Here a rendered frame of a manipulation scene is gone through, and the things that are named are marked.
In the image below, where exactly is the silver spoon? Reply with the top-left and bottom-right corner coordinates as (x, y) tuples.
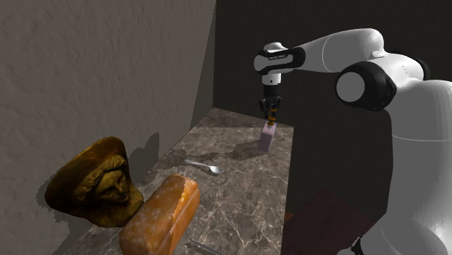
(183, 159), (225, 176)

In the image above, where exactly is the dark red robot stand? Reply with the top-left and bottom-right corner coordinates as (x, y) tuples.
(280, 188), (376, 255)

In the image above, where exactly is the brown bread loaf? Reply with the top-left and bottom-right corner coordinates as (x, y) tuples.
(118, 173), (201, 255)

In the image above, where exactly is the silver knife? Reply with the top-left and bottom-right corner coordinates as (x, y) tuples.
(187, 238), (227, 255)

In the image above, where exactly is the golden bust head figure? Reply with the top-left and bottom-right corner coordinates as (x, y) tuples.
(44, 135), (145, 228)

